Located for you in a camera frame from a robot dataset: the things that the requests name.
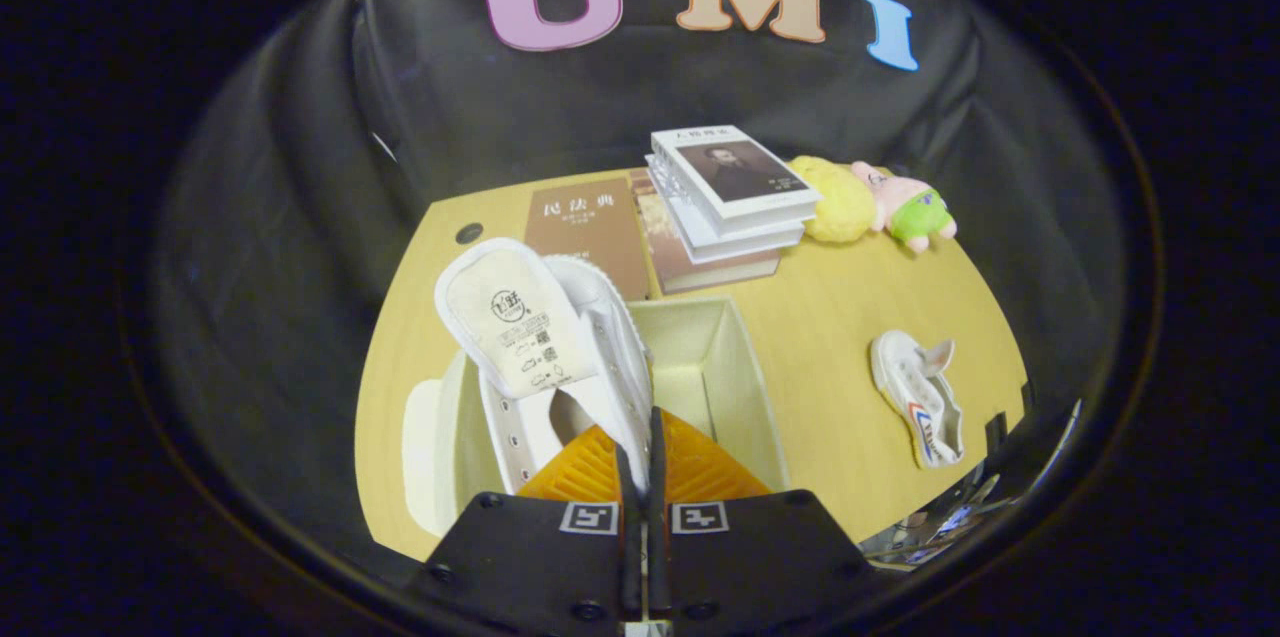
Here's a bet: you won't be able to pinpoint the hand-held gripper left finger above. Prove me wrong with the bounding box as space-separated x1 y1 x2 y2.
416 423 644 637

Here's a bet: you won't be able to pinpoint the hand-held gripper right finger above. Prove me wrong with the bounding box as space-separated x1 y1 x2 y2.
647 405 878 637

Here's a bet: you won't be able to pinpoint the grey fabric storage box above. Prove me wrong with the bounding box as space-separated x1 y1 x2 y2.
400 295 791 538

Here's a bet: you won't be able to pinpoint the white canvas shoe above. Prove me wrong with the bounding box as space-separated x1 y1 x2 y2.
434 237 656 496
870 330 966 470

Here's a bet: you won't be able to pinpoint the thick tan cover book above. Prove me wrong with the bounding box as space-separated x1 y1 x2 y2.
630 167 781 296

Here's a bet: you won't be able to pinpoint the dark equipment clutter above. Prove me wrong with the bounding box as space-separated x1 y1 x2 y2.
862 402 1083 568

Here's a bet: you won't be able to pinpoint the white paperback book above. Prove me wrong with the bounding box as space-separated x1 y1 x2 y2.
645 157 806 265

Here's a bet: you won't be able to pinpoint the brown cover book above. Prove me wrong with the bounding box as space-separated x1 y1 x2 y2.
525 179 651 303

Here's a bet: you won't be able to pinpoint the yellow plush toy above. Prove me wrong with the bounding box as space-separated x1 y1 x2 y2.
790 155 881 244

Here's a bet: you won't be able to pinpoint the pink plush toy green shorts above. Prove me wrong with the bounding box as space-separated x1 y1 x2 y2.
850 161 958 254

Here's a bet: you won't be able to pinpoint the black backdrop cloth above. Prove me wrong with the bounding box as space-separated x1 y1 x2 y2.
150 0 1131 558

